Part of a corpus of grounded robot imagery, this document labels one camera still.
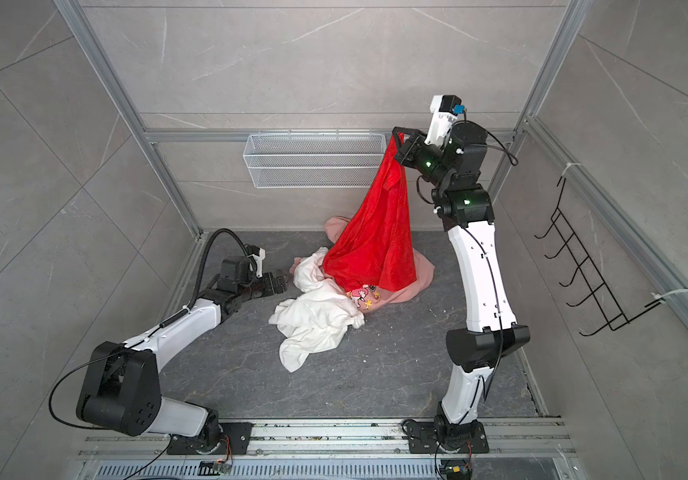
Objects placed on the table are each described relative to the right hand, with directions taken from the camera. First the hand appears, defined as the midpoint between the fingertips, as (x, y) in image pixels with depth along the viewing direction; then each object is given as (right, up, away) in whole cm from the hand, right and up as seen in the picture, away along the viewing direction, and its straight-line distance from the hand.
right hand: (391, 128), depth 63 cm
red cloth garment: (-1, -24, +24) cm, 34 cm away
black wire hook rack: (+45, -35, 0) cm, 57 cm away
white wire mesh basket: (-22, +6, +38) cm, 44 cm away
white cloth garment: (-18, -46, +25) cm, 55 cm away
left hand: (-30, -32, +26) cm, 51 cm away
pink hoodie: (-4, -41, +33) cm, 53 cm away
